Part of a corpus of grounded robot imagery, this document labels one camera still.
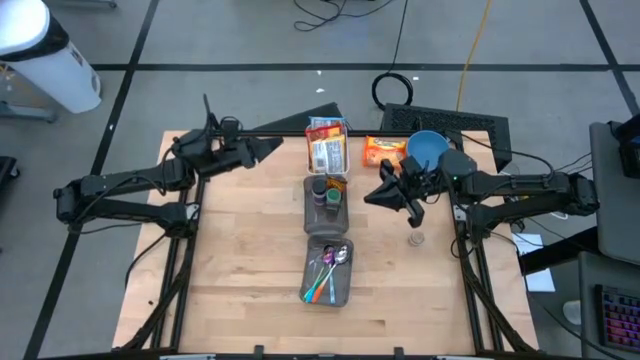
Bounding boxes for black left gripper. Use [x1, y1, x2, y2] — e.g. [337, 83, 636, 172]
[217, 134, 285, 171]

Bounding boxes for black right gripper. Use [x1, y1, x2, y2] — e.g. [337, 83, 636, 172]
[363, 155, 444, 229]

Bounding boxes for orange ramen noodle packet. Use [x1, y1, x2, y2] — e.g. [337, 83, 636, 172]
[362, 135, 409, 170]

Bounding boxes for red ramen noodle packet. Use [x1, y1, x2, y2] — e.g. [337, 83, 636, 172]
[306, 124, 345, 143]

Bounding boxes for silver foil snack packet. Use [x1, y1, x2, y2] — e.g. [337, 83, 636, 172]
[309, 135, 348, 174]

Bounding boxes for purple label spice jar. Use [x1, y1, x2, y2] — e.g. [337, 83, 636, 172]
[311, 178, 329, 207]

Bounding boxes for blue ramen noodle packet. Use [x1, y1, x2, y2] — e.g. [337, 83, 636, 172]
[309, 115, 346, 130]

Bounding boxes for silver spoon teal handle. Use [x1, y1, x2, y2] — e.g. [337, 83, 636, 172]
[309, 244, 351, 305]

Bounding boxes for rainbow spoon orange handle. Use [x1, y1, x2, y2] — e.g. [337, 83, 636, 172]
[310, 248, 335, 305]

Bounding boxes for grey translucent plastic bin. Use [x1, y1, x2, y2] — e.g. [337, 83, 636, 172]
[302, 174, 351, 237]
[298, 235, 355, 308]

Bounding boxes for silver spoon blue handle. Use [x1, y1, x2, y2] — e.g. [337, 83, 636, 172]
[322, 246, 338, 306]

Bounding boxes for black flat wedge panel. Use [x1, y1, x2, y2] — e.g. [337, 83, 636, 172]
[253, 101, 350, 134]

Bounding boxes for white plastic bin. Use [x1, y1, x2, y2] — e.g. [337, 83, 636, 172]
[303, 121, 351, 177]

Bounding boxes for blue bowl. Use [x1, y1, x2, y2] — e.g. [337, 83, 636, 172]
[405, 130, 452, 172]

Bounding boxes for black perforated case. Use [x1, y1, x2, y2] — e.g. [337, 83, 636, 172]
[379, 102, 514, 174]

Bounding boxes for white paper sheet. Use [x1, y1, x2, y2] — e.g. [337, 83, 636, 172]
[510, 232, 557, 294]

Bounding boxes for white trash can black bag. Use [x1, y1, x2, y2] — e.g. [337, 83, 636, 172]
[0, 0, 103, 115]

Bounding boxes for computer mouse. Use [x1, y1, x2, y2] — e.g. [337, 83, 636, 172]
[562, 299, 584, 326]

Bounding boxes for grey rounded panel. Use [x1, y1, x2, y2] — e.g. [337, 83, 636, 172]
[588, 121, 640, 266]

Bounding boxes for black device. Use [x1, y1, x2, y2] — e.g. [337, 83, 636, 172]
[607, 113, 640, 180]

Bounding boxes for wooden desk grey legs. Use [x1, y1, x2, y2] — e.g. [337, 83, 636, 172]
[0, 101, 58, 125]

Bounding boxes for dark grey side desk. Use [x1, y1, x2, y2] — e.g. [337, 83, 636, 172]
[577, 249, 640, 360]

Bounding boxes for black caster base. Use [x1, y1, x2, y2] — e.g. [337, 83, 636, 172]
[0, 155, 22, 184]

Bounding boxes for backlit keyboard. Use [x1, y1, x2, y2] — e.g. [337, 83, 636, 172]
[593, 283, 640, 354]

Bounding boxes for black aluminium table frame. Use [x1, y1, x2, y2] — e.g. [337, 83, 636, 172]
[113, 128, 539, 360]

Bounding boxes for coiled black floor cable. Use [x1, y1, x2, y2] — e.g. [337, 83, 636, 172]
[370, 0, 416, 112]

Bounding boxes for loose black floor cable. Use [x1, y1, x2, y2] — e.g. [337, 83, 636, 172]
[292, 0, 399, 33]

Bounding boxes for yellow power cable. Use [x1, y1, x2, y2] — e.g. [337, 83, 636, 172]
[453, 0, 494, 112]

